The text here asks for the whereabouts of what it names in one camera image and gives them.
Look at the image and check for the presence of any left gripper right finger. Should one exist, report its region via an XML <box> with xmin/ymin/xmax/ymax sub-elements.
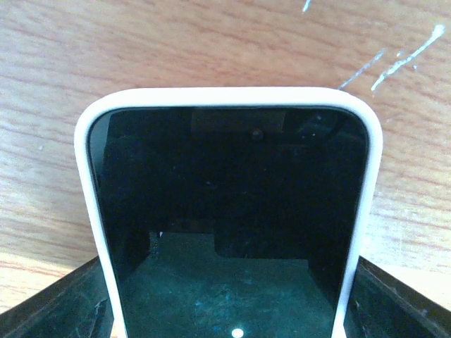
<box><xmin>344</xmin><ymin>257</ymin><xmax>450</xmax><ymax>337</ymax></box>

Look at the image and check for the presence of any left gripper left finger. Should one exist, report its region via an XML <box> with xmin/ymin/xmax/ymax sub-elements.
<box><xmin>1</xmin><ymin>257</ymin><xmax>113</xmax><ymax>337</ymax></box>

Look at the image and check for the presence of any phone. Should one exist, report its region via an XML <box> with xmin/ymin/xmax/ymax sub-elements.
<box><xmin>86</xmin><ymin>105</ymin><xmax>371</xmax><ymax>338</ymax></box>

